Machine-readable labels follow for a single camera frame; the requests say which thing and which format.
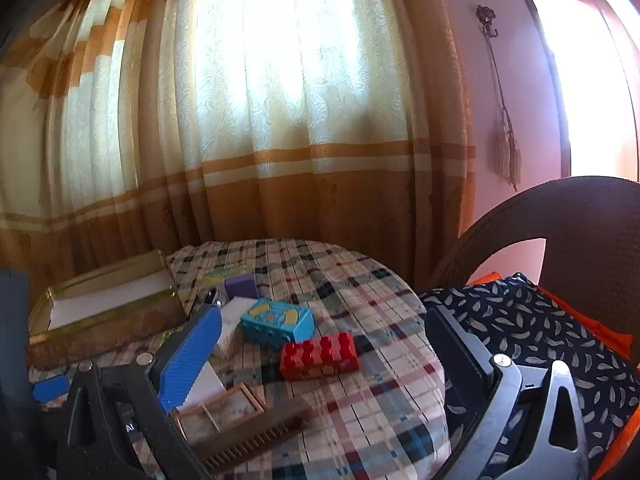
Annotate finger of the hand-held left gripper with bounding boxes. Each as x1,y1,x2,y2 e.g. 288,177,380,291
31,377,70,405

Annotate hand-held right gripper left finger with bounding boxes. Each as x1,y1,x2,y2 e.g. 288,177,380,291
55,305,223,480

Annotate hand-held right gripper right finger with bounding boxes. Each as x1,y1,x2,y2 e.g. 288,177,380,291
425,305,591,480

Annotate small white block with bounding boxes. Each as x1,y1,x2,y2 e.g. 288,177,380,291
187,360,227,409

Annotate white and pink box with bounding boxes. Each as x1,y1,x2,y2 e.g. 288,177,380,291
215,296,257,357

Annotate gold tin tray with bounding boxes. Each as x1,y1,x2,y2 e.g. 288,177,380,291
25,249,190,372

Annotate purple block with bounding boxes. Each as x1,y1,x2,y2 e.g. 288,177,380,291
224,275,259,302

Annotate clear floss pick box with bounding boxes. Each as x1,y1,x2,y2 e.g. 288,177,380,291
202,267,247,287

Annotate blue toy brick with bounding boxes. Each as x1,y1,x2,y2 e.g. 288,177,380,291
240,297,316,352

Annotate brown toy brick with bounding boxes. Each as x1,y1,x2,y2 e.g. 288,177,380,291
192,402,314,474

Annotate red toy brick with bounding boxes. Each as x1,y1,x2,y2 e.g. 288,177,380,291
279,332,362,384

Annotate dark blue feather-print cushion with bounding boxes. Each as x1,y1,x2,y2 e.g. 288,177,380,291
420,272,640,480

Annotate white paper sheet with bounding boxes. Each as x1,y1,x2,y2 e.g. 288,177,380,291
47,270,172,332

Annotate plaid tablecloth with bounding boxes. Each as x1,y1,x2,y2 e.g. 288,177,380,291
27,237,451,480

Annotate orange cushion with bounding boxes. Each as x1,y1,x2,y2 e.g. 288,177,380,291
472,271,640,480

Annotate brown wicker chair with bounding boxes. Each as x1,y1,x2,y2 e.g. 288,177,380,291
430,175,640,361

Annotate curtain tieback tassel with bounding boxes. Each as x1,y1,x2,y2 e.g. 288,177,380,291
482,37,523,192

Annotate cream and orange curtain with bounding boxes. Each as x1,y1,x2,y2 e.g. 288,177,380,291
0,0,476,311

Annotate window with brown frame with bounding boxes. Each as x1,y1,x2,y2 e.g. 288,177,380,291
502,0,640,183

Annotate metal wall hook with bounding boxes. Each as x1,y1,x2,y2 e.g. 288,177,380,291
475,4,499,41

